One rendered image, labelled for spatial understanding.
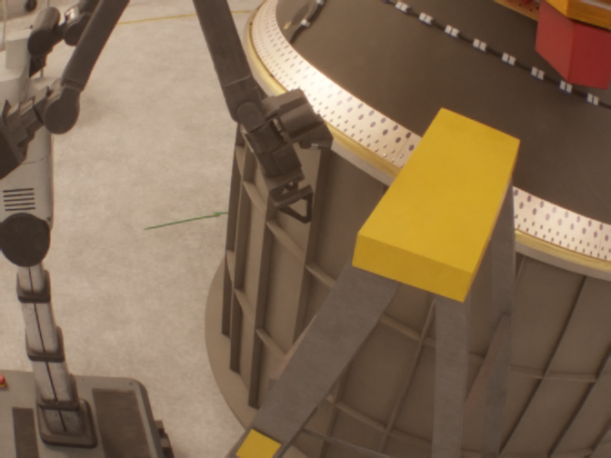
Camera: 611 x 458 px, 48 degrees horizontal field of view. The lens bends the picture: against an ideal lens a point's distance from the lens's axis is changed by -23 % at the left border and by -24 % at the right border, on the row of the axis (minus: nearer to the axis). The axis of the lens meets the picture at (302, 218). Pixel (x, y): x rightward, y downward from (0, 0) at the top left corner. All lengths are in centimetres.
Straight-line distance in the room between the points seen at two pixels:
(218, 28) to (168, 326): 189
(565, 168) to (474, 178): 64
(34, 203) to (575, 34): 119
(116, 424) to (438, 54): 140
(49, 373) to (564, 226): 138
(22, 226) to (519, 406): 136
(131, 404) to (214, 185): 170
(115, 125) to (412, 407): 267
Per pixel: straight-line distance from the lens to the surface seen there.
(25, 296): 191
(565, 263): 174
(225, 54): 138
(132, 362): 294
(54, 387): 215
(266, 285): 243
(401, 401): 217
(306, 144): 151
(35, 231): 172
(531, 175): 176
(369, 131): 189
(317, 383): 118
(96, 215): 366
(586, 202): 177
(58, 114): 137
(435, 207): 107
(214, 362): 294
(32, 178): 163
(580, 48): 145
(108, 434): 234
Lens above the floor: 209
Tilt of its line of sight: 34 degrees down
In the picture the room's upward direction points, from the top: 8 degrees clockwise
